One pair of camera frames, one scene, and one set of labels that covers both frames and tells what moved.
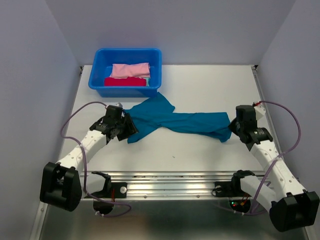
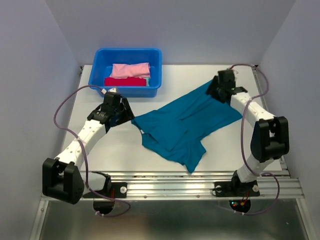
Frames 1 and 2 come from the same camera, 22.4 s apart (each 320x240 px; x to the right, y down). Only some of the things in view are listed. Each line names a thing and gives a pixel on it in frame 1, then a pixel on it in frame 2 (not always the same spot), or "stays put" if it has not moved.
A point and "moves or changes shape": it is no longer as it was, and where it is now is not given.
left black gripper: [130, 128] to [128, 114]
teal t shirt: [158, 112] moves or changes shape
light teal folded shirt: [147, 81] stays put
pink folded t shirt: [138, 70] stays put
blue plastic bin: [101, 67] stays put
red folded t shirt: [128, 81] stays put
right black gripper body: [234, 126] to [214, 89]
